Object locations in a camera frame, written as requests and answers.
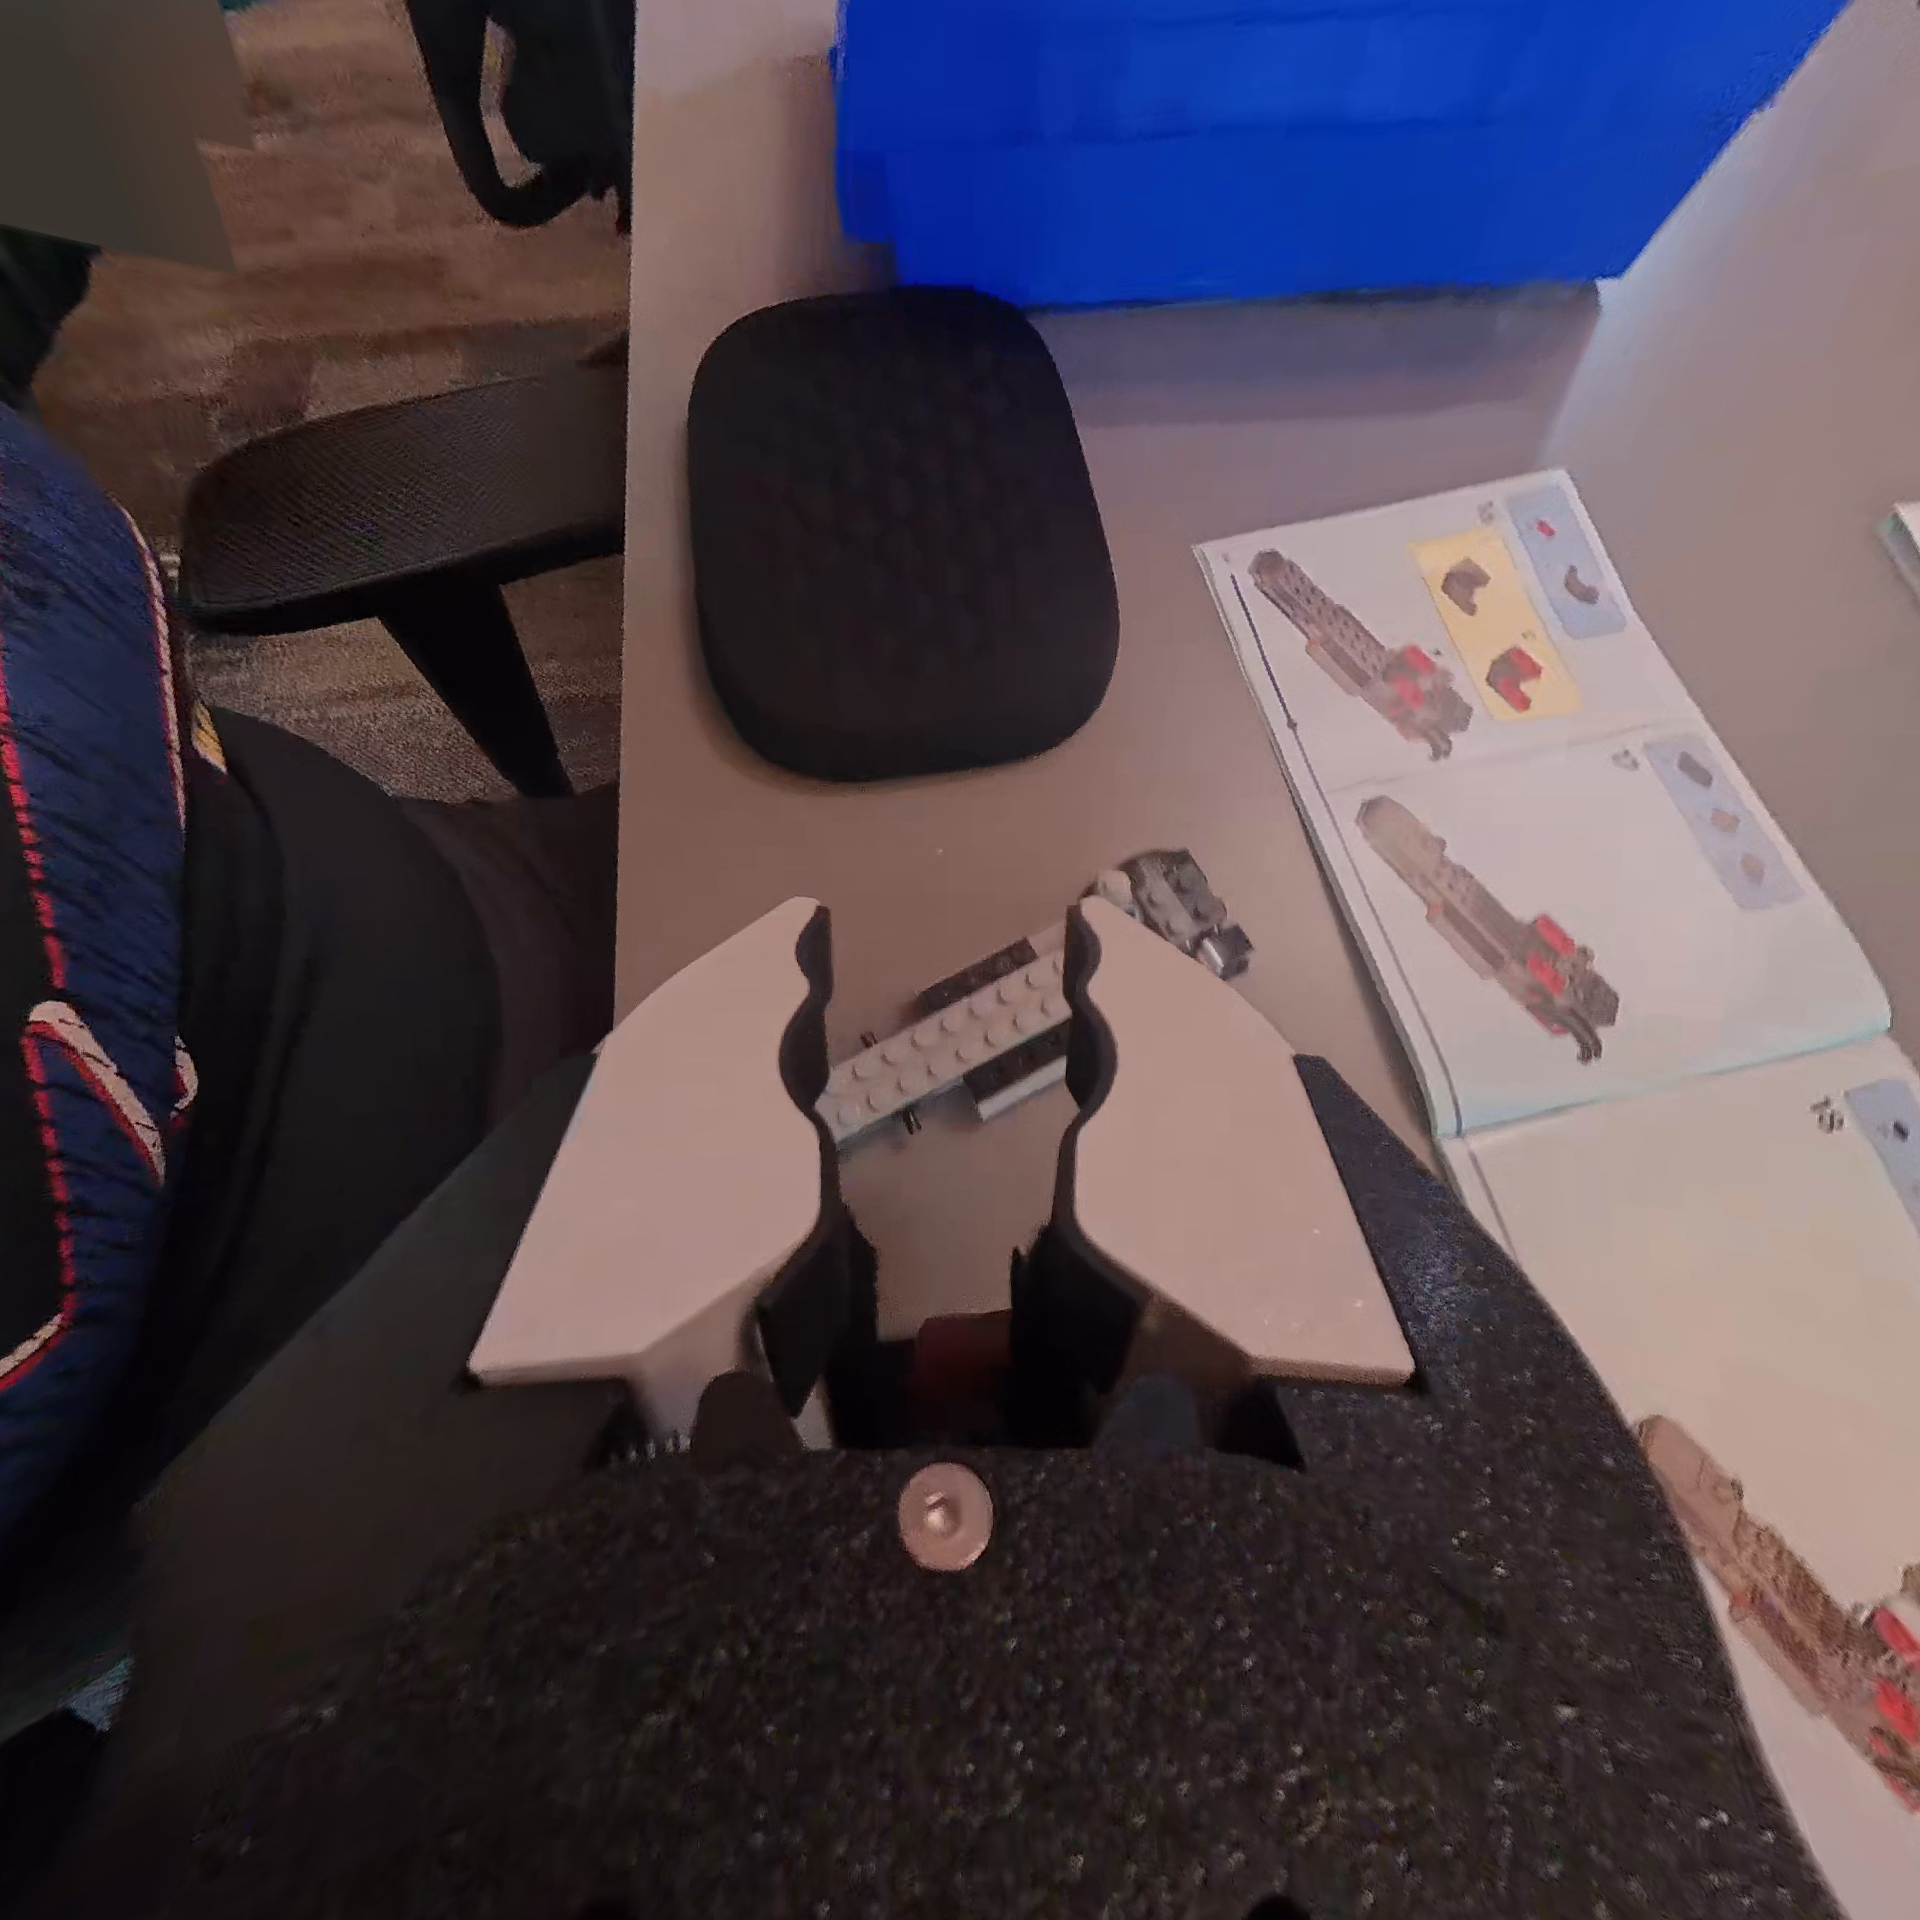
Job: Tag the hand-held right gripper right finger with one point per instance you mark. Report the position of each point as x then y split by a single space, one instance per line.
1216 1155

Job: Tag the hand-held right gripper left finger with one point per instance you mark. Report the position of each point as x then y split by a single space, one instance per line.
676 1186

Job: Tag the long grey brick plate assembly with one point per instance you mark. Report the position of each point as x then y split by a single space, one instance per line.
946 1045

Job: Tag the grey desk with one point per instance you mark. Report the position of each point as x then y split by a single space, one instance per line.
1200 406

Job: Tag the small dark grey brick assembly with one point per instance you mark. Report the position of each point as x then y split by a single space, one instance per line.
1185 900

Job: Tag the person's black pants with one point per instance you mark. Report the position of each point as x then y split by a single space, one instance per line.
376 1022

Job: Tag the toy brick instruction booklet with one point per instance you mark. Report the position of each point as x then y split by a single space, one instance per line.
1576 900

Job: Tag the black padded wrist rest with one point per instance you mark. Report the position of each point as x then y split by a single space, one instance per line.
901 526

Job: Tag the blue patterned jacket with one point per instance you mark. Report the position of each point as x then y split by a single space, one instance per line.
91 751

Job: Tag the black office chair armrest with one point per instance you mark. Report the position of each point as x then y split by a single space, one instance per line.
405 497

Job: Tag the white paper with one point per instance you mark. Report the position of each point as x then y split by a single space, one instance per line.
1906 549

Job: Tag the blue plastic bin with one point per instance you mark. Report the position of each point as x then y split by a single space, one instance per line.
1275 137

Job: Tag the black chair base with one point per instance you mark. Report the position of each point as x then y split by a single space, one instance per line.
564 90

